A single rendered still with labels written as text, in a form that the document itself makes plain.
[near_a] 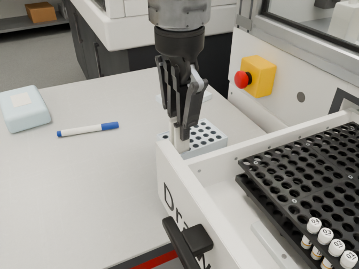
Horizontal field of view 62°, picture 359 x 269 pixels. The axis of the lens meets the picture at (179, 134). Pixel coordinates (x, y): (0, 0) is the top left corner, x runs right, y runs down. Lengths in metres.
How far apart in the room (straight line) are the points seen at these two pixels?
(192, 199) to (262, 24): 0.47
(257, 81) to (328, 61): 0.15
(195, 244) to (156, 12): 0.29
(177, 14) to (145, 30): 0.64
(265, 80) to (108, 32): 0.55
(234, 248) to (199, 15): 0.29
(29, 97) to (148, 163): 0.37
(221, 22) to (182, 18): 0.77
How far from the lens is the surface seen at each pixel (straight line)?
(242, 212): 0.44
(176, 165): 0.36
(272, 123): 0.73
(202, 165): 0.42
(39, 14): 4.01
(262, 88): 0.68
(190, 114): 0.48
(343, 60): 0.57
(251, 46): 0.74
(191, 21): 0.42
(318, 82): 0.61
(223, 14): 1.18
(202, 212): 0.31
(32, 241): 0.54
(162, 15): 0.42
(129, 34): 1.04
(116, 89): 0.89
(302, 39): 0.62
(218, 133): 0.64
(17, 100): 0.82
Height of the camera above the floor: 1.17
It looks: 37 degrees down
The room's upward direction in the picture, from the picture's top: straight up
